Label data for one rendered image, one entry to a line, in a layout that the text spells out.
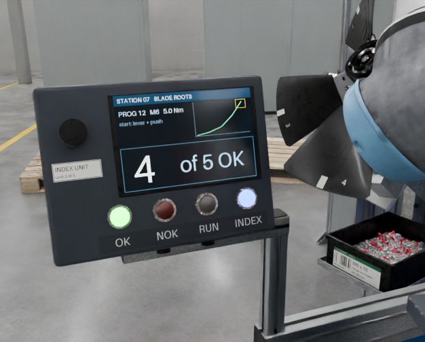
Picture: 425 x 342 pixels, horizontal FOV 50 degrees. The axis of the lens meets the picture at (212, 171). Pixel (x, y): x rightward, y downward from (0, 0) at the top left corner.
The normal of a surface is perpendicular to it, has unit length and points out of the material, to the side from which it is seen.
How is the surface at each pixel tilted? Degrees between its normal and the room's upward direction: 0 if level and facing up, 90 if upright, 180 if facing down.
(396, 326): 90
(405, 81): 63
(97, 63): 90
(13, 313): 0
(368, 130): 88
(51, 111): 75
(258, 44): 90
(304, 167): 52
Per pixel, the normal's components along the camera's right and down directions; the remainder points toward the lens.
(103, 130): 0.33, 0.04
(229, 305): -0.01, -0.95
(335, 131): -0.26, -0.35
